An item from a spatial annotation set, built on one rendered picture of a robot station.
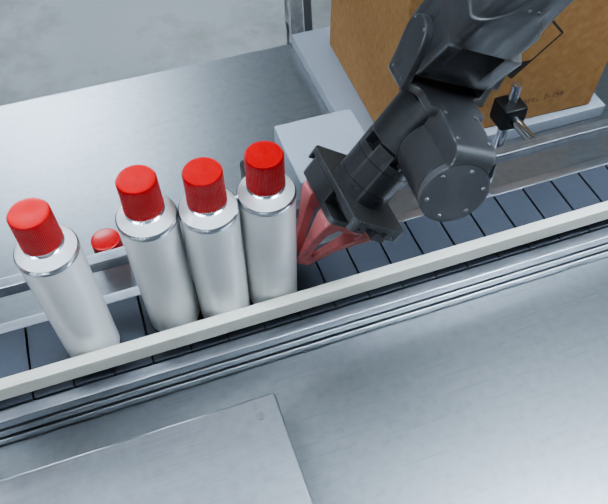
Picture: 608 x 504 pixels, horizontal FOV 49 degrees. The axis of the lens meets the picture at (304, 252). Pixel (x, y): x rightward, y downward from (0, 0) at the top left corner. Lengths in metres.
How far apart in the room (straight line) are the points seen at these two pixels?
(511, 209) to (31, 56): 2.09
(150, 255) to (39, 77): 1.98
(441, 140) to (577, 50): 0.44
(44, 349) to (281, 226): 0.28
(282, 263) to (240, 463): 0.18
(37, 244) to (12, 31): 2.26
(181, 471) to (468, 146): 0.37
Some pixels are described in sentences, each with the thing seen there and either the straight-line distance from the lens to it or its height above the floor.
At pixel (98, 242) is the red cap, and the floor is 0.86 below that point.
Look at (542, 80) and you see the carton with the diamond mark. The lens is 0.94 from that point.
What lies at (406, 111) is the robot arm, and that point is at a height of 1.10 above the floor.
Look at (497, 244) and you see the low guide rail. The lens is 0.74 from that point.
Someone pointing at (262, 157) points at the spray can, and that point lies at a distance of 0.55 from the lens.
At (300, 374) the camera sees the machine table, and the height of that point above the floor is 0.83.
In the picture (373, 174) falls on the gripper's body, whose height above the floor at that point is 1.04.
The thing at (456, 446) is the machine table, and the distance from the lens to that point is 0.70.
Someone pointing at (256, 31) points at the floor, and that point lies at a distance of 2.58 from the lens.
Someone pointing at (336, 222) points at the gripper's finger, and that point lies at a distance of 0.60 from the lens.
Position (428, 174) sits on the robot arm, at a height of 1.10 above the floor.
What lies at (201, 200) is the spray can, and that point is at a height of 1.07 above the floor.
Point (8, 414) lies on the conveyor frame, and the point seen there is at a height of 0.88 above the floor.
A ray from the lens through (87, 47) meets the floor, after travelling 2.62.
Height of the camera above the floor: 1.47
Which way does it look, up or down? 53 degrees down
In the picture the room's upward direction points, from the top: straight up
